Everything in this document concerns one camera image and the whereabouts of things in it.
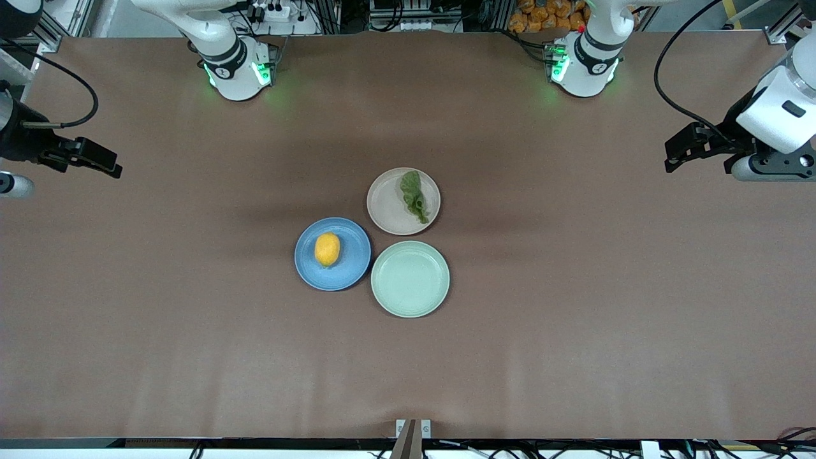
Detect yellow lemon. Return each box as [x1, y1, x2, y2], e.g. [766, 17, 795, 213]
[314, 232, 342, 268]

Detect green lettuce leaf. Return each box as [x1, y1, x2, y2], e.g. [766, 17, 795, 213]
[399, 170, 430, 224]

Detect orange snack bags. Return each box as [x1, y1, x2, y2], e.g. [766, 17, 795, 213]
[508, 0, 591, 34]

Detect white power strip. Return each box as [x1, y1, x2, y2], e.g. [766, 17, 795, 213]
[245, 0, 295, 24]

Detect blue plate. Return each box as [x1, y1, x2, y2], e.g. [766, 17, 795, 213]
[295, 217, 372, 292]

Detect beige plate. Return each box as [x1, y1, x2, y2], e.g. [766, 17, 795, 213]
[367, 167, 441, 236]

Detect light green plate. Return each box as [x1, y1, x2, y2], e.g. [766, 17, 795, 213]
[371, 240, 451, 318]

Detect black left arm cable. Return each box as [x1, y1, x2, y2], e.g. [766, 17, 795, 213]
[653, 0, 753, 149]

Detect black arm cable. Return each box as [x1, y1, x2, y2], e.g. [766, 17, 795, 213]
[653, 0, 753, 149]
[0, 38, 99, 129]

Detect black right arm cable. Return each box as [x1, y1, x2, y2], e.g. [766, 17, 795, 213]
[0, 38, 99, 129]

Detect aluminium frame profile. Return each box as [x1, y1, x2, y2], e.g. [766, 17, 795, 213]
[764, 0, 816, 45]
[32, 0, 96, 53]

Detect metal table edge bracket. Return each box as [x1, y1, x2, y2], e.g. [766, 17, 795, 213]
[390, 419, 433, 459]

